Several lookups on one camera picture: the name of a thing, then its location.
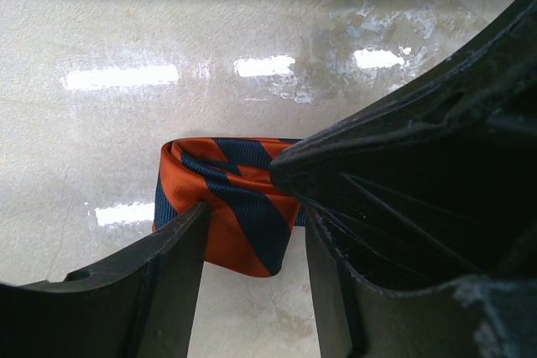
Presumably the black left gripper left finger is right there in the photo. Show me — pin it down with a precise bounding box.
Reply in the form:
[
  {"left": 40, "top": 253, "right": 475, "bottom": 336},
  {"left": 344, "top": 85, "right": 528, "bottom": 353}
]
[{"left": 1, "top": 203, "right": 210, "bottom": 357}]

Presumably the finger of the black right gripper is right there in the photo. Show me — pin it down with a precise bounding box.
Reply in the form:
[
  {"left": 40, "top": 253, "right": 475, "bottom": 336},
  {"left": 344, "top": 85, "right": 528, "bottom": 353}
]
[
  {"left": 301, "top": 0, "right": 536, "bottom": 153},
  {"left": 271, "top": 118, "right": 536, "bottom": 290}
]

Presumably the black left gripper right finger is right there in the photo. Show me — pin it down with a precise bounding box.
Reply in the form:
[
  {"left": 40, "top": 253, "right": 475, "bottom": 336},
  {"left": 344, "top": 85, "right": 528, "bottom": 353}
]
[{"left": 305, "top": 208, "right": 536, "bottom": 357}]

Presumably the orange navy striped tie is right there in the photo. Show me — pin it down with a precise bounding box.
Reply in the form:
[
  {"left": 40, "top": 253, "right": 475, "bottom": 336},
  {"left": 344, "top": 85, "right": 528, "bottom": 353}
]
[{"left": 153, "top": 137, "right": 305, "bottom": 278}]

